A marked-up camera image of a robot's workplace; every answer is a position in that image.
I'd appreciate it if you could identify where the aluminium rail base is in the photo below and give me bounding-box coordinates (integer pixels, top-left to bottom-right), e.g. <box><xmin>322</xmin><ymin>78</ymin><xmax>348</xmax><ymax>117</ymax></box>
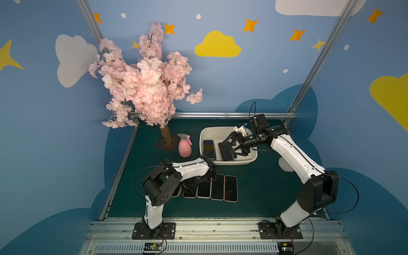
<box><xmin>80</xmin><ymin>218</ymin><xmax>355</xmax><ymax>255</ymax></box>

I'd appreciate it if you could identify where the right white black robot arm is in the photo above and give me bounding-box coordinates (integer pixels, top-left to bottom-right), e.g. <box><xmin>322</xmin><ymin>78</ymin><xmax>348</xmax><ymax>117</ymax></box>
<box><xmin>222</xmin><ymin>114</ymin><xmax>340</xmax><ymax>235</ymax></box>

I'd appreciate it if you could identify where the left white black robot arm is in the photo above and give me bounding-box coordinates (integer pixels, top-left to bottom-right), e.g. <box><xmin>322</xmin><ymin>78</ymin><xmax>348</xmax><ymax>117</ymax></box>
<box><xmin>142</xmin><ymin>156</ymin><xmax>216</xmax><ymax>231</ymax></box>

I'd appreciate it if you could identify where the green circuit board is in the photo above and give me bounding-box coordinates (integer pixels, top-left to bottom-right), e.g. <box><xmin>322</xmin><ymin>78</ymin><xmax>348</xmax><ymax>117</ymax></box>
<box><xmin>143</xmin><ymin>243</ymin><xmax>163</xmax><ymax>252</ymax></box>
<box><xmin>277</xmin><ymin>242</ymin><xmax>294</xmax><ymax>255</ymax></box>

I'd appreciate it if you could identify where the black phone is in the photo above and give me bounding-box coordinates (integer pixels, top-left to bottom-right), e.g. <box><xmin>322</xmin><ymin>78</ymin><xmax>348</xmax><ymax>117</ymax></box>
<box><xmin>218</xmin><ymin>143</ymin><xmax>235</xmax><ymax>162</ymax></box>
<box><xmin>202</xmin><ymin>140</ymin><xmax>216</xmax><ymax>160</ymax></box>

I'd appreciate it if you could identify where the white plastic storage box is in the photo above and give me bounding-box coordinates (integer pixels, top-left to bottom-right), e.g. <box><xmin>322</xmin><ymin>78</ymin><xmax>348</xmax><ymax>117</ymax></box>
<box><xmin>199</xmin><ymin>126</ymin><xmax>258</xmax><ymax>166</ymax></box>

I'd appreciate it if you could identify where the right green circuit board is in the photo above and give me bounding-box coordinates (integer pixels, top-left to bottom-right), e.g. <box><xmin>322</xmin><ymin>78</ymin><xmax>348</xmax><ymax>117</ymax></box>
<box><xmin>277</xmin><ymin>242</ymin><xmax>294</xmax><ymax>255</ymax></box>

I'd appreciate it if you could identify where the pink spray bottle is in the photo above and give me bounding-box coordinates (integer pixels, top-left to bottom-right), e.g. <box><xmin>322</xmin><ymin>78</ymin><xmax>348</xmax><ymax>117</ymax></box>
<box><xmin>177</xmin><ymin>133</ymin><xmax>192</xmax><ymax>158</ymax></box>

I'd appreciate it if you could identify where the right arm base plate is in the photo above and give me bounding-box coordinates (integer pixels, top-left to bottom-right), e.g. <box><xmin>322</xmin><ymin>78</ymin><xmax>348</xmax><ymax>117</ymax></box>
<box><xmin>258</xmin><ymin>220</ymin><xmax>303</xmax><ymax>240</ymax></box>

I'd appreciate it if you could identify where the left green circuit board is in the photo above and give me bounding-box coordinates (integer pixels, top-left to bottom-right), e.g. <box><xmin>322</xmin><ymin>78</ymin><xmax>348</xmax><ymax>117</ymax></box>
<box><xmin>143</xmin><ymin>243</ymin><xmax>163</xmax><ymax>252</ymax></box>

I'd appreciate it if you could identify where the grey round disc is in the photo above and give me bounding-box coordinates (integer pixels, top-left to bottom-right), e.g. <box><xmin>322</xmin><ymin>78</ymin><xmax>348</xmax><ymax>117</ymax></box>
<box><xmin>278</xmin><ymin>157</ymin><xmax>294</xmax><ymax>173</ymax></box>

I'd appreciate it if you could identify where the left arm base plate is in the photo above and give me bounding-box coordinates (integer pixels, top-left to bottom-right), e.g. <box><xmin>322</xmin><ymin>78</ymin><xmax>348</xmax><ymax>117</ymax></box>
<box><xmin>131</xmin><ymin>222</ymin><xmax>176</xmax><ymax>240</ymax></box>

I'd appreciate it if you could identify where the pink cherry blossom tree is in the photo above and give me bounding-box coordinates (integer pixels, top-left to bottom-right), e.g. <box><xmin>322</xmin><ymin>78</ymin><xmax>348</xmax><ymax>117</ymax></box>
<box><xmin>88</xmin><ymin>23</ymin><xmax>203</xmax><ymax>145</ymax></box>

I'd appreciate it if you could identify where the pink back phone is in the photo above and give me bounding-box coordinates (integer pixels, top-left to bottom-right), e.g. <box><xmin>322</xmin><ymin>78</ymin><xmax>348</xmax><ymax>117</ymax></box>
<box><xmin>172</xmin><ymin>187</ymin><xmax>182</xmax><ymax>198</ymax></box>

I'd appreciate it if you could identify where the pink case phone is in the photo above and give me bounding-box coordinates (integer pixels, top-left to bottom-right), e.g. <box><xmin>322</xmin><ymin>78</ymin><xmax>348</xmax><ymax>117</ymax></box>
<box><xmin>210</xmin><ymin>174</ymin><xmax>224</xmax><ymax>201</ymax></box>
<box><xmin>224</xmin><ymin>175</ymin><xmax>238</xmax><ymax>203</ymax></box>

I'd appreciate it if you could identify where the white case phone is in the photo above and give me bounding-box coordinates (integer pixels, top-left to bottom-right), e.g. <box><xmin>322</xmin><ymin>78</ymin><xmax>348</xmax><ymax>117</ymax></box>
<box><xmin>197</xmin><ymin>182</ymin><xmax>212</xmax><ymax>199</ymax></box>

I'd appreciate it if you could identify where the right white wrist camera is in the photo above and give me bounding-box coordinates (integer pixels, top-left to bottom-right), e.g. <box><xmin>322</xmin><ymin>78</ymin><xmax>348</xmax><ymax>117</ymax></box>
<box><xmin>233</xmin><ymin>125</ymin><xmax>249</xmax><ymax>136</ymax></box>

